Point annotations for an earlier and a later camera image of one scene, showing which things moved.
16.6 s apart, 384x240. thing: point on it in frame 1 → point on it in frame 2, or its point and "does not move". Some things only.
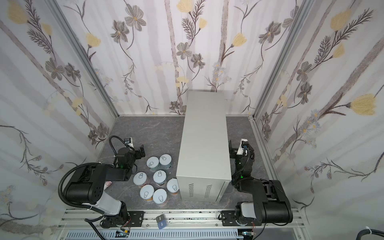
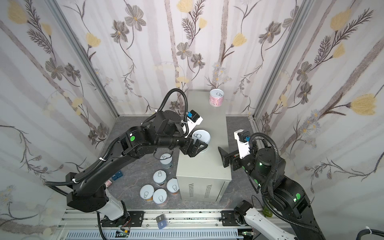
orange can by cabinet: x=173 y=186 does not move
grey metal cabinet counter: x=204 y=165 does not move
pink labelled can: x=140 y=179 → x=216 y=97
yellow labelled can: x=146 y=192 does not move
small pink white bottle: x=107 y=184 does not move
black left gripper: x=139 y=151 → x=187 y=144
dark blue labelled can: x=159 y=177 does not move
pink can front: x=160 y=197 does not move
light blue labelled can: x=153 y=163 → x=202 y=135
